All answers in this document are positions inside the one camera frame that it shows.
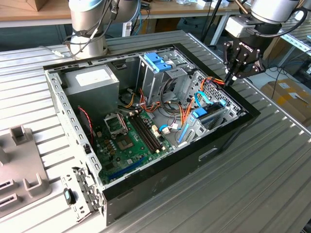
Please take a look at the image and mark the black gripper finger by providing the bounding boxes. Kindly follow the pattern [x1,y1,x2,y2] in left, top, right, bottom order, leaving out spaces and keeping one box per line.
[229,52,267,85]
[223,41,241,85]

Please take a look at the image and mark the orange power wire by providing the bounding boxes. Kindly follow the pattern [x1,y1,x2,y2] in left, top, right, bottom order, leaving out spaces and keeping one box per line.
[179,76,226,127]

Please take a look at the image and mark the blue data wire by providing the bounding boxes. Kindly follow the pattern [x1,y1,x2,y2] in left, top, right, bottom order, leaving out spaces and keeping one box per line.
[194,91,215,107]

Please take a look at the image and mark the hard disk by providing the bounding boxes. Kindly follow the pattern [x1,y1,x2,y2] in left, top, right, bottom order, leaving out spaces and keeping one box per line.
[178,99,229,144]

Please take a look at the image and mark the grey metal disk bay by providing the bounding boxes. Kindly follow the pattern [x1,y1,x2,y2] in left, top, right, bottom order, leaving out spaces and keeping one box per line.
[176,70,246,149]

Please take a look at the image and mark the black tripod stand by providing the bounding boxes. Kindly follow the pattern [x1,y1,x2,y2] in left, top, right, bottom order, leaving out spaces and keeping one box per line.
[200,0,224,49]

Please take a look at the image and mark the large brown cardboard box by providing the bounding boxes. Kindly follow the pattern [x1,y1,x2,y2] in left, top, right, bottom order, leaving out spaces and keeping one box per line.
[259,79,311,127]

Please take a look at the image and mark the small metal tool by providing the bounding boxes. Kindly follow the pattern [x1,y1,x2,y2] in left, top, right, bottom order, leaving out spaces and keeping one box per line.
[294,94,310,104]

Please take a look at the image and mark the blue plastic bay latch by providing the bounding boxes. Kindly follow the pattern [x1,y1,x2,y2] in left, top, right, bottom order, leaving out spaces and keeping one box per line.
[143,52,174,73]

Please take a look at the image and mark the grey metal drive cage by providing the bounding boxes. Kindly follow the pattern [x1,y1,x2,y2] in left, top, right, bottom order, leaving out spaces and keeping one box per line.
[136,47,196,104]

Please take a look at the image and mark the white upright device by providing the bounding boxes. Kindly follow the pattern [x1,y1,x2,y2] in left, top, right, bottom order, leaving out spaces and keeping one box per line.
[121,23,133,37]

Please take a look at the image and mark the black RAM slot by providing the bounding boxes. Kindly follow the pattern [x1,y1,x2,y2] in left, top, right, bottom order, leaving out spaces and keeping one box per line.
[134,112,163,150]
[128,114,157,154]

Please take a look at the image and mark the thin metal locking lever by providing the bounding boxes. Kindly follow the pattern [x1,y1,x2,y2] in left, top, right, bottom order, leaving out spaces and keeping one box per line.
[119,113,129,133]

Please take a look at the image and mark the metal socket cover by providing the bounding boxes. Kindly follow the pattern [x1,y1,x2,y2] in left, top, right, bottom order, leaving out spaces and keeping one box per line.
[104,113,129,135]

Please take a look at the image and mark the CPU socket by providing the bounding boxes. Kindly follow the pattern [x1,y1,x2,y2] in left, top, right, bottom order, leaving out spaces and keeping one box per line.
[115,134,136,152]

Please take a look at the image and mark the black open PC case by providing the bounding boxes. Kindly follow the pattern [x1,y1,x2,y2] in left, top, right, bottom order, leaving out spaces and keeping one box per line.
[42,42,262,226]

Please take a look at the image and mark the grey power supply unit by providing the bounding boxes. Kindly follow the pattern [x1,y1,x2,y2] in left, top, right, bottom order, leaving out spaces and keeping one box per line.
[62,64,121,122]

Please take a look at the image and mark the green motherboard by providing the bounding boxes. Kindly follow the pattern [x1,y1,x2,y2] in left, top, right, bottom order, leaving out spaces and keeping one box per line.
[93,108,175,185]

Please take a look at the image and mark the blue expansion slot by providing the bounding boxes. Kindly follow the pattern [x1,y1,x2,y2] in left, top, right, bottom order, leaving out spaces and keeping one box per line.
[106,156,146,183]

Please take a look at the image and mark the black case fan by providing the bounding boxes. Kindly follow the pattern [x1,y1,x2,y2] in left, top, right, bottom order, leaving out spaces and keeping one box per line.
[77,106,95,146]

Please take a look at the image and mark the small brown cardboard box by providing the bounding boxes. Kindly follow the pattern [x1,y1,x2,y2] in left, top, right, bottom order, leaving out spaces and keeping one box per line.
[24,0,52,12]

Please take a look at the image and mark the small black teal device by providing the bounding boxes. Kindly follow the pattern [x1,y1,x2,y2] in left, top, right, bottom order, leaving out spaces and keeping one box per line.
[62,187,76,206]

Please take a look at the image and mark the grey parts rack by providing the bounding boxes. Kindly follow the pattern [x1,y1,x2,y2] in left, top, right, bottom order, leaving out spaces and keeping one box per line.
[0,125,53,218]

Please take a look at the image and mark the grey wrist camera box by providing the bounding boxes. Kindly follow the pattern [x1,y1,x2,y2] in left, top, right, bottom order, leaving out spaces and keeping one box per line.
[225,16,255,37]

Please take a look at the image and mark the black camera cable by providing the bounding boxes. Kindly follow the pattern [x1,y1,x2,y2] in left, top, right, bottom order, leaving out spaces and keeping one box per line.
[246,7,306,37]

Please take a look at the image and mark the wooden desk white frame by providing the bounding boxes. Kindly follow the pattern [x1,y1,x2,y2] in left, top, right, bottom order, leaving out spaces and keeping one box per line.
[140,0,253,47]
[0,0,73,29]

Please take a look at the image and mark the orange wire bundle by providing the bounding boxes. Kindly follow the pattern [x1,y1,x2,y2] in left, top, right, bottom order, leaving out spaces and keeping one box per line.
[138,87,187,115]

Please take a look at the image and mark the short blue wire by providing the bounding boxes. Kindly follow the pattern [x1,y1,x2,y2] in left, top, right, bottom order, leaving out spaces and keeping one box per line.
[159,124,182,134]

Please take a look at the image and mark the yellow wire bundle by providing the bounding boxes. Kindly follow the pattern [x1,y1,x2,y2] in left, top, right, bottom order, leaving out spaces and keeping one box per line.
[121,92,137,109]

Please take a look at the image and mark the red twisted wire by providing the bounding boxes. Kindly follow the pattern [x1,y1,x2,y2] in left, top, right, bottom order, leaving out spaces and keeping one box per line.
[77,105,95,144]

